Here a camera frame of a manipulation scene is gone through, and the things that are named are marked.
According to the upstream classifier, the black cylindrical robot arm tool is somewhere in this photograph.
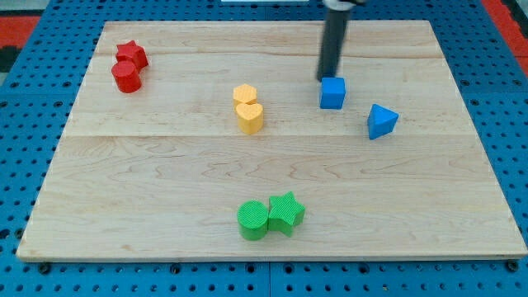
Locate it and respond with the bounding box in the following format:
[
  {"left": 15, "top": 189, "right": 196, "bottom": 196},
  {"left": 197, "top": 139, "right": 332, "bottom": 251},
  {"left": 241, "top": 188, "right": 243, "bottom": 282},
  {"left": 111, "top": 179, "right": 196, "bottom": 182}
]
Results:
[{"left": 316, "top": 0, "right": 368, "bottom": 82}]

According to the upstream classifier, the yellow hexagon block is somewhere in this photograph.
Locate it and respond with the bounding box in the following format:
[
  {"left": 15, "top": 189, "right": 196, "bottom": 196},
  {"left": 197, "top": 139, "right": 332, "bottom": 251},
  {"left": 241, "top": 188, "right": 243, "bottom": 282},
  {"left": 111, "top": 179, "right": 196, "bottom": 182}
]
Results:
[{"left": 233, "top": 84, "right": 257, "bottom": 108}]

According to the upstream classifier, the yellow heart block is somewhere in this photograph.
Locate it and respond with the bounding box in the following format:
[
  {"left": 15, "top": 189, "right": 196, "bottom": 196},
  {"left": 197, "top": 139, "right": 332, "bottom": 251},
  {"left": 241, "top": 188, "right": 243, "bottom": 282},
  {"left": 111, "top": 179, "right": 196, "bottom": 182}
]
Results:
[{"left": 235, "top": 103, "right": 264, "bottom": 134}]

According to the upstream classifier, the green star block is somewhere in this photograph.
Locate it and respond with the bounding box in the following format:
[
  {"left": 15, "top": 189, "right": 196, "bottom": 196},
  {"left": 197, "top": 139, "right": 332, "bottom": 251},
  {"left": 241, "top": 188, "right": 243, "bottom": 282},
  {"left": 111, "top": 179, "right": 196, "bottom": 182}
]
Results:
[{"left": 268, "top": 191, "right": 305, "bottom": 237}]

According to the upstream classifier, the green cylinder block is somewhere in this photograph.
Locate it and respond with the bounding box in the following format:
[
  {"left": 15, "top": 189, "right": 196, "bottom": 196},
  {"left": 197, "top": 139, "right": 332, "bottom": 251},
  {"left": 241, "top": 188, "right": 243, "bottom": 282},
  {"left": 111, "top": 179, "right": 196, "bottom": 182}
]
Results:
[{"left": 237, "top": 200, "right": 268, "bottom": 241}]

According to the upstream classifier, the light wooden board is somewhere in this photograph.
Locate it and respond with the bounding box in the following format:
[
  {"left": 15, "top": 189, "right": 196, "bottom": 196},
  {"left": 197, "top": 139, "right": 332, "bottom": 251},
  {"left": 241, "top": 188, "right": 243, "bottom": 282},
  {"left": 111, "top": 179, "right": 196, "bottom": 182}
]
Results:
[{"left": 16, "top": 21, "right": 527, "bottom": 262}]

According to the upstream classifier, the blue cube block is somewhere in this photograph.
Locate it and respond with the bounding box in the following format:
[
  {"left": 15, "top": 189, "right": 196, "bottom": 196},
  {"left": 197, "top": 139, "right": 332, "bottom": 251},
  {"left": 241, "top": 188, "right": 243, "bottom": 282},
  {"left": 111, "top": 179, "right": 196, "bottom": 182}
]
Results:
[{"left": 319, "top": 77, "right": 347, "bottom": 110}]

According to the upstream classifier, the blue triangle block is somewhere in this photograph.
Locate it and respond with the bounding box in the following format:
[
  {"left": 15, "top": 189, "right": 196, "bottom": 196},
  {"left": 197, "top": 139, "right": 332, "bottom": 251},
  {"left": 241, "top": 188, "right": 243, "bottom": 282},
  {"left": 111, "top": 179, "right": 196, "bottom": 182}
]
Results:
[{"left": 367, "top": 104, "right": 399, "bottom": 140}]

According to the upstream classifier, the red cylinder block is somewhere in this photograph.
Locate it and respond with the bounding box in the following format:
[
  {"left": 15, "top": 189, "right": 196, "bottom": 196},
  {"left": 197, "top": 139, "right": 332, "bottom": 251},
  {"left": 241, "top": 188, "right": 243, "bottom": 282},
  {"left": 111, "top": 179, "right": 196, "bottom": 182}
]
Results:
[{"left": 111, "top": 60, "right": 142, "bottom": 93}]

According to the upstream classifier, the red star block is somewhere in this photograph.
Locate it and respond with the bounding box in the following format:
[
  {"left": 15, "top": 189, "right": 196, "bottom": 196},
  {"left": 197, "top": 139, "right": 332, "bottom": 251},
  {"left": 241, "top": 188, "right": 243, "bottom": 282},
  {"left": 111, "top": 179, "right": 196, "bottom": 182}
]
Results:
[{"left": 115, "top": 40, "right": 149, "bottom": 71}]

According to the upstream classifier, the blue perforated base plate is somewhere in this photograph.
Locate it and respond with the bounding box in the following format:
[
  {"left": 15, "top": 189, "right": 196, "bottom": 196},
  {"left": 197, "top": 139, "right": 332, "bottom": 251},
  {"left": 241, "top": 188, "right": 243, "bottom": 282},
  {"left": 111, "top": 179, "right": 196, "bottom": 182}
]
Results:
[{"left": 1, "top": 0, "right": 527, "bottom": 296}]

